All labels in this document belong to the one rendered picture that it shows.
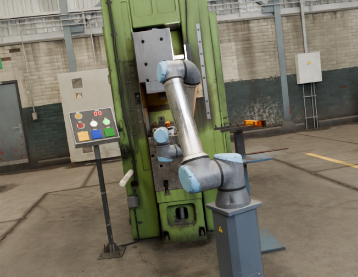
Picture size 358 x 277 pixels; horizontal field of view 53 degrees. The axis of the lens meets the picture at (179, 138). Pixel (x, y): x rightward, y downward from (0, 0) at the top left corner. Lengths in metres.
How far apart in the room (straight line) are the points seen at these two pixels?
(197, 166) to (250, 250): 0.53
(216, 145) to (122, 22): 1.31
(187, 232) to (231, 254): 1.16
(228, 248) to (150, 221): 1.42
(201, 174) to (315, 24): 8.73
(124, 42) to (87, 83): 5.19
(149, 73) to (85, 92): 5.40
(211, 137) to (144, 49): 0.93
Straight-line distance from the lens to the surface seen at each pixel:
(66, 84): 8.35
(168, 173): 2.93
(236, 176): 1.87
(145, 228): 3.29
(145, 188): 3.18
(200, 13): 3.16
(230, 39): 9.34
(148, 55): 2.96
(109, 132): 2.83
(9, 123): 9.33
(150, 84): 2.94
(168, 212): 3.07
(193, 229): 3.07
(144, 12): 3.17
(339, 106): 10.42
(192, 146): 1.83
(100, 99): 8.23
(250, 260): 2.01
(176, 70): 1.97
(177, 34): 3.46
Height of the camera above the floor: 1.19
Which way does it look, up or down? 6 degrees down
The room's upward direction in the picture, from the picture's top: 7 degrees counter-clockwise
